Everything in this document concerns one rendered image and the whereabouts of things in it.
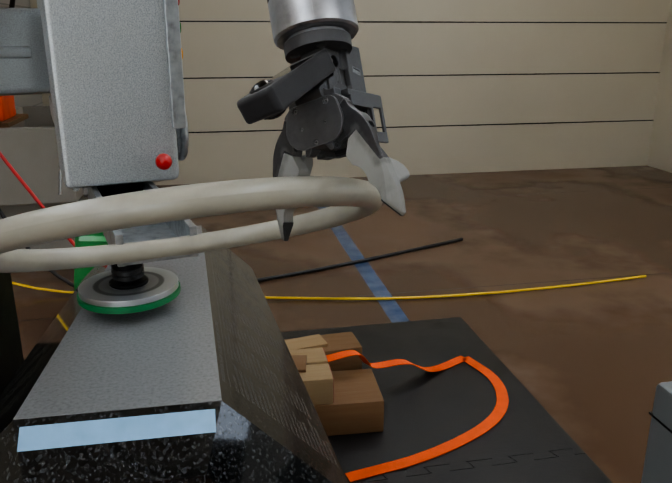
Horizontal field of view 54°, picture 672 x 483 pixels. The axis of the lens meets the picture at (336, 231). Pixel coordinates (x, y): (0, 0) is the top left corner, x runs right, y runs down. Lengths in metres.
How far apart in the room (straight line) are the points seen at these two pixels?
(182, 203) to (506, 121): 6.57
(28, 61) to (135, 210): 1.41
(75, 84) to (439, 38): 5.61
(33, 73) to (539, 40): 5.80
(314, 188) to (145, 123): 0.77
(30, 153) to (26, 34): 2.38
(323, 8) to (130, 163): 0.76
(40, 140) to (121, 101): 2.94
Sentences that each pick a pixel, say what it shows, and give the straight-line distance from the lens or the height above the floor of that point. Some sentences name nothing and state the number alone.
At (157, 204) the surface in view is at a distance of 0.57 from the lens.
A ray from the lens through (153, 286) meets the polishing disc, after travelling 1.49.
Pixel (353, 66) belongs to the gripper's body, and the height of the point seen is 1.36.
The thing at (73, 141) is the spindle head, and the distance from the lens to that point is 1.34.
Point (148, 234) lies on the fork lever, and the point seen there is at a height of 1.06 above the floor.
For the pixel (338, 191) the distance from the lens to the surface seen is 0.64.
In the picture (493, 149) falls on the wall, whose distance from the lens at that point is 7.06.
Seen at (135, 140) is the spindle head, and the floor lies 1.19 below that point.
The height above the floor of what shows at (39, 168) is 0.62.
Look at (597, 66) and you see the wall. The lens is 7.48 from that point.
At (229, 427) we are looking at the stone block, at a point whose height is 0.77.
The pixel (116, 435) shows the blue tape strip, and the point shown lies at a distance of 1.15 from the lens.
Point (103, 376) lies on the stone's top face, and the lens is 1.27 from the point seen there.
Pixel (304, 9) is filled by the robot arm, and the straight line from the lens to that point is 0.68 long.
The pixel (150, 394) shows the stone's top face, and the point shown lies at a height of 0.80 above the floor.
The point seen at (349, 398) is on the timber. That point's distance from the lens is 2.42.
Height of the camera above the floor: 1.39
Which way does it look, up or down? 17 degrees down
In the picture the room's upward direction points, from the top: straight up
